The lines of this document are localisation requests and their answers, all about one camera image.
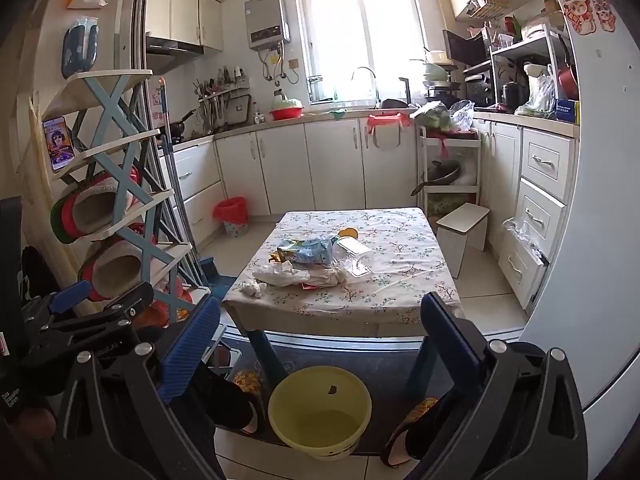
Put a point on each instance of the small red cartoon sticker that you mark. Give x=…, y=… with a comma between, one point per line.
x=604, y=15

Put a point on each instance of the black water tap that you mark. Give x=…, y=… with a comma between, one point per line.
x=406, y=91

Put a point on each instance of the white plastic bag on counter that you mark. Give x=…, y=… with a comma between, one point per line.
x=540, y=95

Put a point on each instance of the red basin with green lid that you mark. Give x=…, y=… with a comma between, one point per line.
x=286, y=109

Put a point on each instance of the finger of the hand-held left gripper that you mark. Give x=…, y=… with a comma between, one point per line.
x=72, y=296
x=122, y=305

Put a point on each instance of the white plastic bag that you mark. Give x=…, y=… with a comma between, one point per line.
x=540, y=95
x=320, y=276

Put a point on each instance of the black wok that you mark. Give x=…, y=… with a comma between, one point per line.
x=442, y=172

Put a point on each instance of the trash bin with red liner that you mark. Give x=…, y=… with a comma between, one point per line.
x=231, y=212

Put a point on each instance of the white refrigerator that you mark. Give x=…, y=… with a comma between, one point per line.
x=600, y=210

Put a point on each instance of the black microwave oven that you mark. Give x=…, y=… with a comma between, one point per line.
x=467, y=47

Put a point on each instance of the range hood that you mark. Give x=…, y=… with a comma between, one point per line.
x=172, y=49

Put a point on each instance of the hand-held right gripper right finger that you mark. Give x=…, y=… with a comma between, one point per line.
x=450, y=342

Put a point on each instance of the smartphone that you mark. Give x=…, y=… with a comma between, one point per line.
x=59, y=142

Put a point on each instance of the chrome kitchen faucet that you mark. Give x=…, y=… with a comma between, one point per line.
x=374, y=77

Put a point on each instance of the black kettle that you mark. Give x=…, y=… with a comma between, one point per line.
x=514, y=96

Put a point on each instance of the clear plastic bag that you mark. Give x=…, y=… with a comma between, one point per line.
x=462, y=114

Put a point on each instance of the blue snack packet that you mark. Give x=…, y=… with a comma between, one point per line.
x=310, y=252

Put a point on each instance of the low table with blue legs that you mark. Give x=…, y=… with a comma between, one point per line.
x=266, y=355

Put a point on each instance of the white wooden stool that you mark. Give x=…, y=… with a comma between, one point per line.
x=462, y=220

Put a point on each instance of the kitchen window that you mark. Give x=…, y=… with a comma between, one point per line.
x=360, y=35

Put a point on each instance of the red pot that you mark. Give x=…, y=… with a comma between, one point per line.
x=569, y=80

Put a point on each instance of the yellow plastic bucket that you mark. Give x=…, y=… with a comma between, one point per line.
x=320, y=427

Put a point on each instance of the leafy greens in cart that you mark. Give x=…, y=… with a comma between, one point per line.
x=447, y=203

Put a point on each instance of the blue box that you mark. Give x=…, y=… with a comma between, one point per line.
x=566, y=111

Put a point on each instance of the person's right foot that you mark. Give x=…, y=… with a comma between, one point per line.
x=420, y=435

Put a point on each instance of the person's left foot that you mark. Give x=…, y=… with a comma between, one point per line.
x=225, y=400

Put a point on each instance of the floral tablecloth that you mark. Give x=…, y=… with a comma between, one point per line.
x=400, y=260

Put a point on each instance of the bag of green vegetables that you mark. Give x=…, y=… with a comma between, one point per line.
x=431, y=116

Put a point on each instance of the red and green slipper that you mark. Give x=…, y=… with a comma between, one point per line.
x=90, y=207

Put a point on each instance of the white lower kitchen cabinets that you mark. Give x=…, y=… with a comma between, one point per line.
x=320, y=160

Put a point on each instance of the clear plastic container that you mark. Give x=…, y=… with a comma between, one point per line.
x=357, y=260

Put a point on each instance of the person's foot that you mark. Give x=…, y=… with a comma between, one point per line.
x=225, y=400
x=420, y=435

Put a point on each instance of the black frying pan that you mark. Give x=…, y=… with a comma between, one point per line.
x=177, y=127

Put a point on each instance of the dark floor mat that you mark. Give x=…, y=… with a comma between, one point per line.
x=380, y=375

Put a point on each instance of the stack of green pots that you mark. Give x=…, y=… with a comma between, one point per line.
x=440, y=72

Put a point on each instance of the white bag in cart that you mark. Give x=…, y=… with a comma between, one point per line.
x=469, y=174

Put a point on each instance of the white shelf cart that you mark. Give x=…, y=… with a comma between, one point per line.
x=474, y=160

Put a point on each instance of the blue and white shoe rack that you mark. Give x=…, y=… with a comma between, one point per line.
x=112, y=125

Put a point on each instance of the red plush slipper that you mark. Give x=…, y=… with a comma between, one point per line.
x=112, y=270

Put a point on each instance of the silver water heater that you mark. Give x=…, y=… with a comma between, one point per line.
x=265, y=22

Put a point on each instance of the utensil rack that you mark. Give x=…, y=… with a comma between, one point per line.
x=222, y=97

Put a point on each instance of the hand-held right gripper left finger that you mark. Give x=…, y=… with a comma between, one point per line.
x=192, y=342

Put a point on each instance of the white drawer cabinet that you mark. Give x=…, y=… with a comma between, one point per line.
x=542, y=200

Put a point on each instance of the white tissue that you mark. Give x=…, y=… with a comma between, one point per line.
x=252, y=288

